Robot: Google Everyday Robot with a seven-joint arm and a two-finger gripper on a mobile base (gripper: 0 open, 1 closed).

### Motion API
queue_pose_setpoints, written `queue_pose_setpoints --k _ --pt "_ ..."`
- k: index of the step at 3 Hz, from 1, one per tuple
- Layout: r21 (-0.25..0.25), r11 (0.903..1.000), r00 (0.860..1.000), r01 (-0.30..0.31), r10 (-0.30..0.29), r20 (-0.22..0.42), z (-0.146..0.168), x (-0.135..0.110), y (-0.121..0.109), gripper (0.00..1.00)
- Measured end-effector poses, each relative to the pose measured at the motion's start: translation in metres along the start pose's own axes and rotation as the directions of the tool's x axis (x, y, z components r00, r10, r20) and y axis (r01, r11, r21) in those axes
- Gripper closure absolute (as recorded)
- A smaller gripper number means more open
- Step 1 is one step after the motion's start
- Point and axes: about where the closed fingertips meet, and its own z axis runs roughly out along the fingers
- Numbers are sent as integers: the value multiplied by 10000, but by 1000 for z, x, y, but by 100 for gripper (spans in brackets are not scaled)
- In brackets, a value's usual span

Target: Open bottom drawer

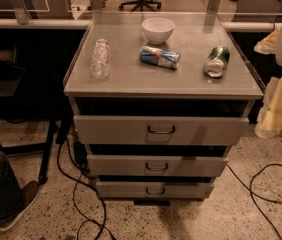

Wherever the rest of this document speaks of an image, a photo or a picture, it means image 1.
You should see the grey drawer cabinet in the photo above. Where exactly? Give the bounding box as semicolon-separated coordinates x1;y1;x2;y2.
64;12;262;194

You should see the green soda can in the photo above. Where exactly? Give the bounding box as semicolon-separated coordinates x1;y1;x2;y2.
204;46;230;79

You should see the black power adapter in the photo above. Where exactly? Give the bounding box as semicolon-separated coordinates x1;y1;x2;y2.
73;141;87;165

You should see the black floor cable left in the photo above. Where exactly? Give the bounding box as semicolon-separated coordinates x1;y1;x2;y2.
56;130;117;240

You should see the grey drawer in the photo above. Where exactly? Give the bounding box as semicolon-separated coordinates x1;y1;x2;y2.
88;155;228;177
97;182;214;199
74;115;248;146

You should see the brown shoe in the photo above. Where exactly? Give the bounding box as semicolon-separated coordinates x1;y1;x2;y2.
0;181;39;231

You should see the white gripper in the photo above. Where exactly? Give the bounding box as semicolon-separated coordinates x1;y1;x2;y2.
255;77;282;139

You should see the black table frame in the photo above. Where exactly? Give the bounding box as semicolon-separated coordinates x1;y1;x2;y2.
0;47;70;184

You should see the blue crushed can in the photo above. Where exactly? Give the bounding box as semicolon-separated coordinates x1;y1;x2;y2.
139;46;181;70

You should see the clear plastic bottle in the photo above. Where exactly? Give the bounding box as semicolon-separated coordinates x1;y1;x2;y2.
90;39;110;79

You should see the black floor cable right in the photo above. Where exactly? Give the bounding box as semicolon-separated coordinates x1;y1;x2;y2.
226;163;282;240

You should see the white bowl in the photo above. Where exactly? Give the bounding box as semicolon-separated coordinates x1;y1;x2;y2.
142;18;175;44

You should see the black floor cable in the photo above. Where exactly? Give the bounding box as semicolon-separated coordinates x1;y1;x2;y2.
56;130;117;240
226;163;282;240

